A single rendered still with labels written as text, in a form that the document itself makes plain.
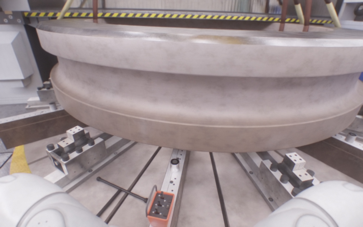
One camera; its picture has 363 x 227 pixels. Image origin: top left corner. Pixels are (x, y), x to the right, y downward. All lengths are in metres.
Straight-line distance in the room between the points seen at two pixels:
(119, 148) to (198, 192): 1.13
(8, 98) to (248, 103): 5.16
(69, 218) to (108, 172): 1.90
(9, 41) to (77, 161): 3.20
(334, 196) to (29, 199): 0.66
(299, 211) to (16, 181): 0.61
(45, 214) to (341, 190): 0.62
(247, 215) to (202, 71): 1.35
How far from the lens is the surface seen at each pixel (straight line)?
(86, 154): 2.11
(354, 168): 2.86
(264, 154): 2.20
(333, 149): 2.83
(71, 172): 2.11
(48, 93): 3.99
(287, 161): 1.89
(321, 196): 0.54
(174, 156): 1.82
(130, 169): 2.28
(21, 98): 5.53
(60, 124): 3.12
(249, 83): 1.54
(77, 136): 2.12
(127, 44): 1.41
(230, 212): 1.96
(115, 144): 2.46
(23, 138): 3.20
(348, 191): 0.59
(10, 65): 4.83
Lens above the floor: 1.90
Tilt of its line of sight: 29 degrees down
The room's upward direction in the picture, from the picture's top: 2 degrees clockwise
